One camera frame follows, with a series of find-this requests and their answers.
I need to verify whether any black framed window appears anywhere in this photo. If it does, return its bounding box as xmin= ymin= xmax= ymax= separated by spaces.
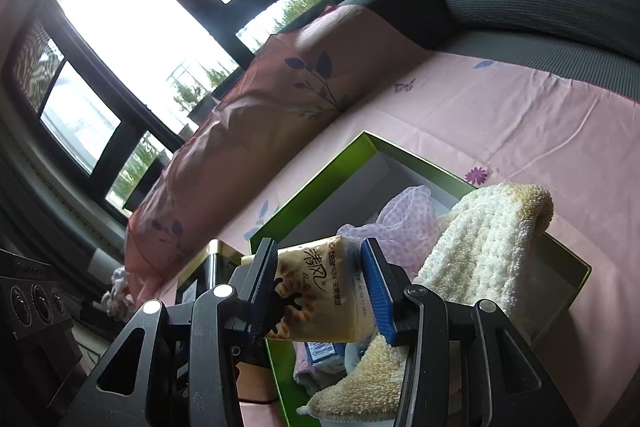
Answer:
xmin=1 ymin=0 xmax=341 ymax=221

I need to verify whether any blue tissue packet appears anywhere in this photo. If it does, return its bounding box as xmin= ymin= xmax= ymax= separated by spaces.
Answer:
xmin=304 ymin=341 xmax=345 ymax=364

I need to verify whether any cream fluffy towel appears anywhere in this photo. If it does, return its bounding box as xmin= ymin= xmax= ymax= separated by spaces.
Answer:
xmin=298 ymin=183 xmax=553 ymax=423

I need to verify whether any floral clothes pile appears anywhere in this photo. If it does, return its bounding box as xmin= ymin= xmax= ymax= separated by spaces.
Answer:
xmin=101 ymin=267 xmax=136 ymax=322

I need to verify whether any black tea tin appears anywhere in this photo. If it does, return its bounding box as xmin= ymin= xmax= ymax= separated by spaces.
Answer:
xmin=175 ymin=239 xmax=244 ymax=305

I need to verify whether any lilac mesh scrunchie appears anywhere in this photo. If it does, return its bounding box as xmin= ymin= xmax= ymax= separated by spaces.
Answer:
xmin=337 ymin=185 xmax=442 ymax=280

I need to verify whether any pink floral pillow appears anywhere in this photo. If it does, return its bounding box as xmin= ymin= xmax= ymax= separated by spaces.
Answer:
xmin=125 ymin=4 xmax=425 ymax=305

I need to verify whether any yellow tissue packet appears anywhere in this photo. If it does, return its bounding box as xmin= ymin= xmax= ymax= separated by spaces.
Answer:
xmin=265 ymin=235 xmax=376 ymax=343

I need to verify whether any green storage box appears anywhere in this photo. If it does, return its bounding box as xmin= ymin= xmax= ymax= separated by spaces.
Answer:
xmin=248 ymin=132 xmax=591 ymax=426

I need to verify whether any pink floral bedsheet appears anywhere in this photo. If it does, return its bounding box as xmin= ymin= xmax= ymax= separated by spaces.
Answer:
xmin=220 ymin=52 xmax=639 ymax=426

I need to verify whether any black planter with grass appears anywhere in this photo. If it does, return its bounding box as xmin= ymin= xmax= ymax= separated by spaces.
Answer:
xmin=124 ymin=153 xmax=170 ymax=211

